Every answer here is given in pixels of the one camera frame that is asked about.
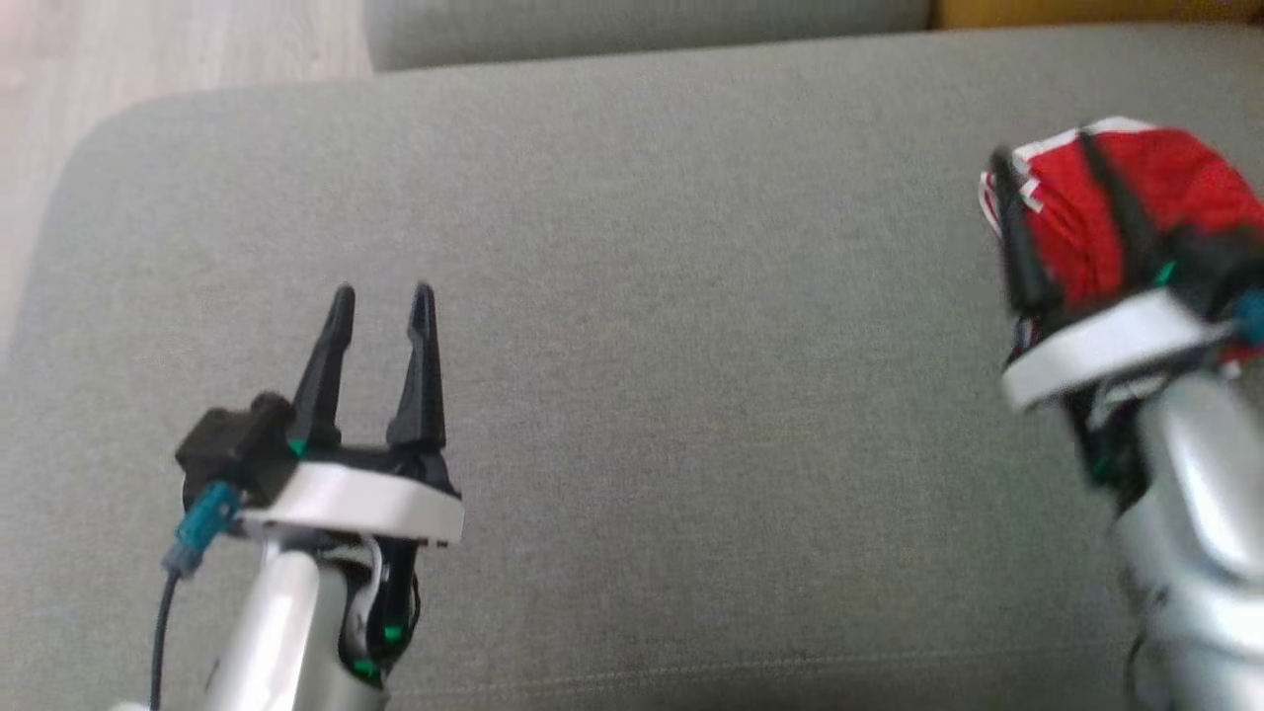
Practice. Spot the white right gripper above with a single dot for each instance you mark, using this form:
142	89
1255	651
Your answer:
1106	346

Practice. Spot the yellow cushion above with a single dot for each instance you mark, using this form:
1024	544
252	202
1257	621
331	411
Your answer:
1086	10

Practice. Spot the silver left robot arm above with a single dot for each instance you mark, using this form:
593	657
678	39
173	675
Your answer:
281	632

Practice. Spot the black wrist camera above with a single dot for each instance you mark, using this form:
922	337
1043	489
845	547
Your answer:
232	444
1215	267

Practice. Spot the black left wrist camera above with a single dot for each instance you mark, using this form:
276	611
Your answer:
232	444

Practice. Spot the red basketball jersey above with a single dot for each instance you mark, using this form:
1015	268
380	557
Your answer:
1029	188

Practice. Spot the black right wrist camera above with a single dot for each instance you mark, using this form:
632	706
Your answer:
1215	267

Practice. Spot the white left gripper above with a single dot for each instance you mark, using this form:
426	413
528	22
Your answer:
365	494

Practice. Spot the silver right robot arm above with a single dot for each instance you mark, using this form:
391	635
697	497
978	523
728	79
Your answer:
1195	513

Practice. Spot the grey sofa seat cushion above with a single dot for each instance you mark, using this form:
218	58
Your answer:
691	346

